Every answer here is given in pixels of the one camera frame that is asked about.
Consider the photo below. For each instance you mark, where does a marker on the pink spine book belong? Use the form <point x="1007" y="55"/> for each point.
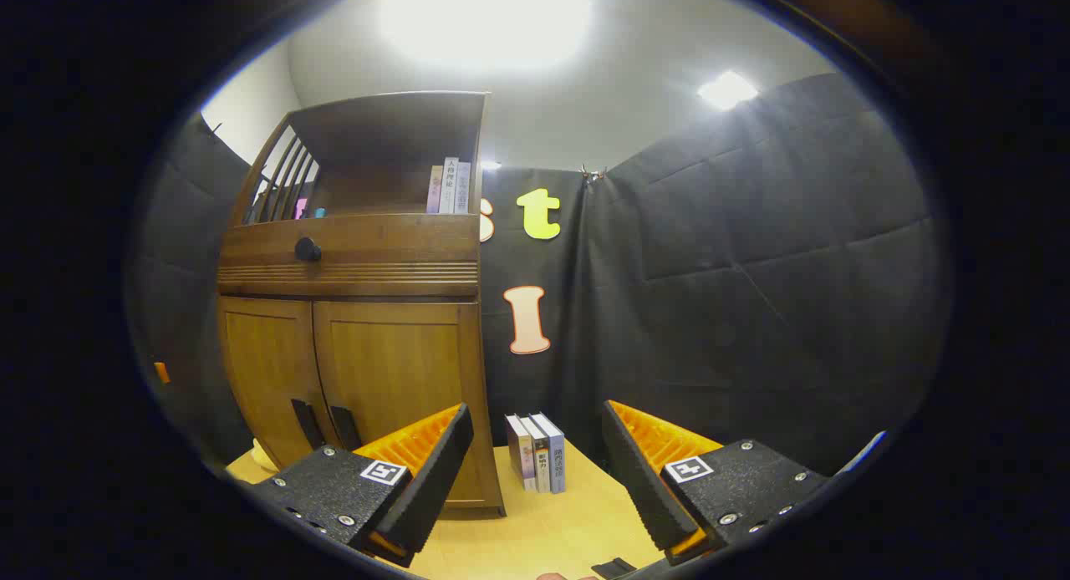
<point x="434" y="191"/>

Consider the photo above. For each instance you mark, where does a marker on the black backdrop cloth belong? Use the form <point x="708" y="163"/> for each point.
<point x="752" y="271"/>

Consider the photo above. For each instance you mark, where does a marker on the large ceiling light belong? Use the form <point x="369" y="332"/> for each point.
<point x="485" y="16"/>

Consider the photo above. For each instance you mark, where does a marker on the pale yellow object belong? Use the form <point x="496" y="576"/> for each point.
<point x="264" y="456"/>

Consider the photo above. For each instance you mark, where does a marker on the black round drawer knob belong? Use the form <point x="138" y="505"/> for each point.
<point x="308" y="249"/>

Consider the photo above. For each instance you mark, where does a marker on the metal clip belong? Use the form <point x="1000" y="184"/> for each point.
<point x="593" y="175"/>

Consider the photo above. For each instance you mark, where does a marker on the brown wooden shoe cabinet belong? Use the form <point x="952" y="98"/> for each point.
<point x="376" y="129"/>

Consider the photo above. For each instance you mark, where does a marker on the black and white spine book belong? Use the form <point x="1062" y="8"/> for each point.
<point x="540" y="459"/>

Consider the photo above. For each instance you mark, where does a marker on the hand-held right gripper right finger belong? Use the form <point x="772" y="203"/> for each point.
<point x="639" y="475"/>

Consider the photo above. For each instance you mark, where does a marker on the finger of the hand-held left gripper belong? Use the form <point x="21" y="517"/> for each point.
<point x="161" y="372"/>

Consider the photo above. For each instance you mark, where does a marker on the pale blue spine book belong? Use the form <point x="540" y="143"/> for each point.
<point x="557" y="459"/>

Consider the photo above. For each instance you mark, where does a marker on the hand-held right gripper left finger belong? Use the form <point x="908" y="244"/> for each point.
<point x="435" y="471"/>

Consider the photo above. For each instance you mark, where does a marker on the small ceiling light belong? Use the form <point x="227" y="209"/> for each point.
<point x="727" y="89"/>

